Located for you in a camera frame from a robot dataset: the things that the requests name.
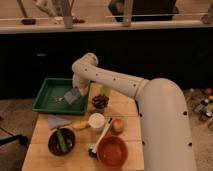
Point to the white cup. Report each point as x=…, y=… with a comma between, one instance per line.
x=96, y=121

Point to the grey cloth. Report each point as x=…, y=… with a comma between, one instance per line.
x=55, y=121

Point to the dish brush white handle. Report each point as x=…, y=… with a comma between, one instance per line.
x=93, y=151

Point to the yellow banana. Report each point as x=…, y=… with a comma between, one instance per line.
x=80, y=125

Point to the orange bowl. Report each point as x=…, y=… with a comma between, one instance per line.
x=112, y=152

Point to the grey sponge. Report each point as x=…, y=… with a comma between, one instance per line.
x=72, y=95

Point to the dark brown bowl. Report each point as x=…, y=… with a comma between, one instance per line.
x=53, y=143

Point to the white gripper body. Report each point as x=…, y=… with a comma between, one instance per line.
x=81, y=84

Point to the wooden table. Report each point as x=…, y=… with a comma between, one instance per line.
x=39, y=158

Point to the bottles on floor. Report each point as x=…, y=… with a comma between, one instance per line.
x=205, y=107

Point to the light green cup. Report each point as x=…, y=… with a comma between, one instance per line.
x=105, y=91

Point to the bunch of dark grapes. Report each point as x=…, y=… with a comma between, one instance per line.
x=100, y=101

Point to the green cucumber piece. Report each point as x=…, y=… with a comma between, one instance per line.
x=61, y=140

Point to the green plastic tray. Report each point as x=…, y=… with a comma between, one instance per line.
x=50, y=99

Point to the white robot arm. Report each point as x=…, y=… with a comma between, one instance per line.
x=166, y=132

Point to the apple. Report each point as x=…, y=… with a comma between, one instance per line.
x=117, y=126

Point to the black chair base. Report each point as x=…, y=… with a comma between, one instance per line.
x=23, y=140

